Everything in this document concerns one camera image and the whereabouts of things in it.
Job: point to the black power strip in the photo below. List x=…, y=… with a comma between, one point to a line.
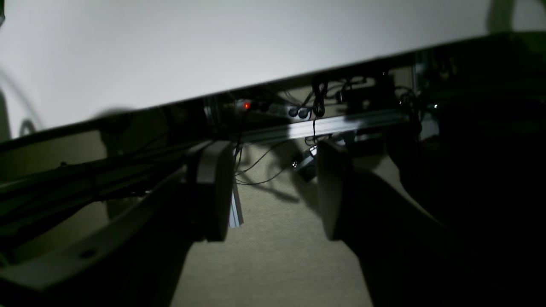
x=289, y=111

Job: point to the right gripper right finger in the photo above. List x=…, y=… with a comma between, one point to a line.
x=424, y=247

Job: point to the aluminium frame rail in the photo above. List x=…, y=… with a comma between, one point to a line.
x=324, y=126

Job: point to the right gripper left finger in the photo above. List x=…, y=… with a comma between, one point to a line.
x=136, y=259

